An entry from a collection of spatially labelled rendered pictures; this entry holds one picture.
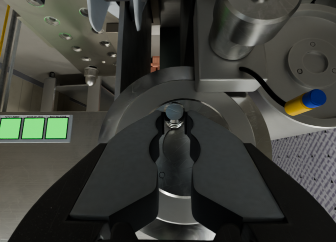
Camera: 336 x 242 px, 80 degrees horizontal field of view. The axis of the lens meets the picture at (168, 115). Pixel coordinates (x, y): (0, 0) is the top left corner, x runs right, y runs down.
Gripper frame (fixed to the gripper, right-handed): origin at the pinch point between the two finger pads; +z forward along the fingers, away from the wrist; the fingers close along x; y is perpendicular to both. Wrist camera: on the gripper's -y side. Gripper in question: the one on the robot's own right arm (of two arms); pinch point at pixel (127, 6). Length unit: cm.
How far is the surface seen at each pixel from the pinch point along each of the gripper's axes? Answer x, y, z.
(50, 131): -25.5, 10.3, 29.3
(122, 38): 0.2, 5.4, -2.0
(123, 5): 0.2, 1.6, -2.0
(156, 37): -12, -109, 172
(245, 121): 11.1, 14.1, -3.5
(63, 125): -22.3, 8.9, 29.3
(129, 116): 1.5, 13.6, -3.5
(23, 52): -176, -109, 199
